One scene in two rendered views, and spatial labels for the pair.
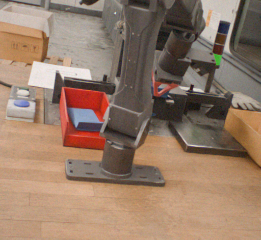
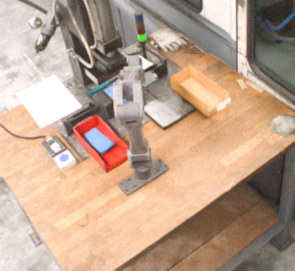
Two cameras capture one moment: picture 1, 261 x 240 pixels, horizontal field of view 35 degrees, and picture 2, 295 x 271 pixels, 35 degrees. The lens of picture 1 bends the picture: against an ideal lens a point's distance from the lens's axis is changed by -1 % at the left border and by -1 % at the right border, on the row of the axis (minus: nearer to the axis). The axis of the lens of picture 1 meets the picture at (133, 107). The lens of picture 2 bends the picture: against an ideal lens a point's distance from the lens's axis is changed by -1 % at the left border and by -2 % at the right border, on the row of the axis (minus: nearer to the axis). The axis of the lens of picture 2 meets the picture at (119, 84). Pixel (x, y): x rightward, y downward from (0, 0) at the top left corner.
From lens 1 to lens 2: 114 cm
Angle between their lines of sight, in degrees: 23
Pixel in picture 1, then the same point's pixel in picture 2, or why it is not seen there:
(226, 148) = (183, 114)
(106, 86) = (94, 109)
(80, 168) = (128, 185)
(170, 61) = not seen: hidden behind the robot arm
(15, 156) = (94, 196)
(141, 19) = (134, 127)
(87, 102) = (89, 125)
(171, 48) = not seen: hidden behind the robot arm
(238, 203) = (207, 156)
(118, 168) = (147, 176)
